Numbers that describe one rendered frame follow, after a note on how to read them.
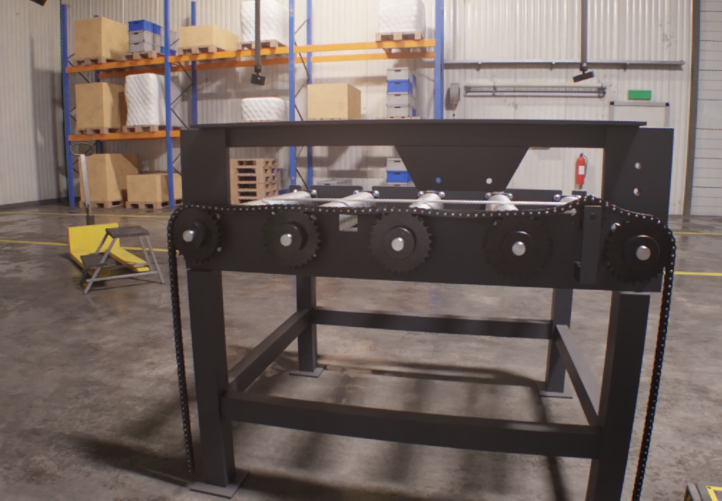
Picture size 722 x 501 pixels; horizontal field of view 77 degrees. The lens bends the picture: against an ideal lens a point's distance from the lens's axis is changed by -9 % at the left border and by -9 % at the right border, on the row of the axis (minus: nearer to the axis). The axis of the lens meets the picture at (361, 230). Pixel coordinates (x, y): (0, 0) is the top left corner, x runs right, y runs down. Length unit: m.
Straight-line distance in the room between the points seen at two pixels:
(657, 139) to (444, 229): 0.58
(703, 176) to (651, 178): 9.85
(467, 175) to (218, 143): 0.70
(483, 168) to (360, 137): 0.33
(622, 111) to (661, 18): 1.95
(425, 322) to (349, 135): 1.23
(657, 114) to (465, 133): 9.67
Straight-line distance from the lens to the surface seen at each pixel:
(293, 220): 1.34
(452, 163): 1.31
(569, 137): 1.34
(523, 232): 1.24
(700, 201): 11.23
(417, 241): 1.27
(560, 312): 2.35
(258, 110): 9.77
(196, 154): 1.51
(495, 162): 1.31
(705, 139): 11.22
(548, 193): 2.27
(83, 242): 5.93
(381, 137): 1.34
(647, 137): 1.37
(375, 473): 1.86
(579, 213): 1.28
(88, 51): 12.21
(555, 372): 2.45
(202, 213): 1.46
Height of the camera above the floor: 1.08
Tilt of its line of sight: 9 degrees down
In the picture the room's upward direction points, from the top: straight up
